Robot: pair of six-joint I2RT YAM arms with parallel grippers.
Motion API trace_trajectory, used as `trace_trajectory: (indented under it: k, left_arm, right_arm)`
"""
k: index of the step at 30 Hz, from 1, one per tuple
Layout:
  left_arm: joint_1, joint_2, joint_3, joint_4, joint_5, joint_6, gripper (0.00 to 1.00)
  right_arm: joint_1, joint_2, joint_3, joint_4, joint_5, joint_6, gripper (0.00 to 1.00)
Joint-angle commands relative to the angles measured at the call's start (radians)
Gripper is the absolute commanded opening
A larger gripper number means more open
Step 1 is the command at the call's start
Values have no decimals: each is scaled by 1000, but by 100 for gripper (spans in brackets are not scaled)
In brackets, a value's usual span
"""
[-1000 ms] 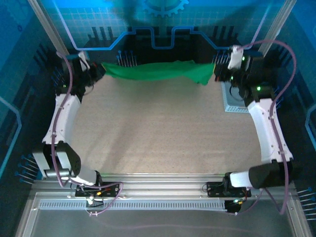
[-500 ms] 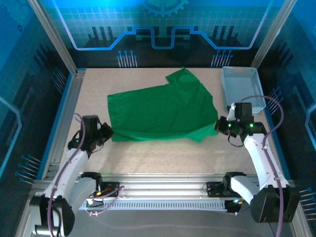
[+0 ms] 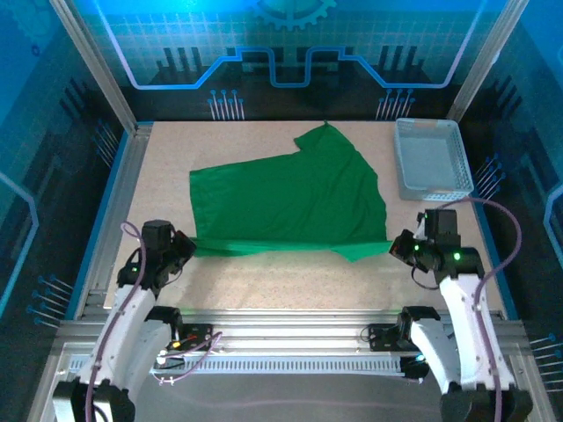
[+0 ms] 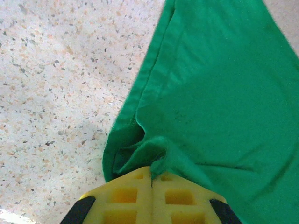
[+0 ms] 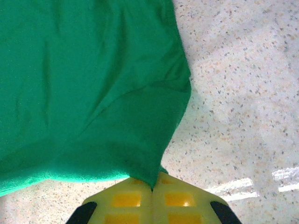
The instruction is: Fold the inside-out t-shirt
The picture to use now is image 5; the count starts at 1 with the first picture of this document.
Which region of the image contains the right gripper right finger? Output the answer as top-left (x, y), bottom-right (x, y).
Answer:
top-left (151, 172), bottom-right (241, 224)

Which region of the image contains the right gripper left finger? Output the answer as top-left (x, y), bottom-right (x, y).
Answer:
top-left (67, 178), bottom-right (154, 224)

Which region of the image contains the green t-shirt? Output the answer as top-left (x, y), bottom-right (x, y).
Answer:
top-left (0, 0), bottom-right (192, 196)

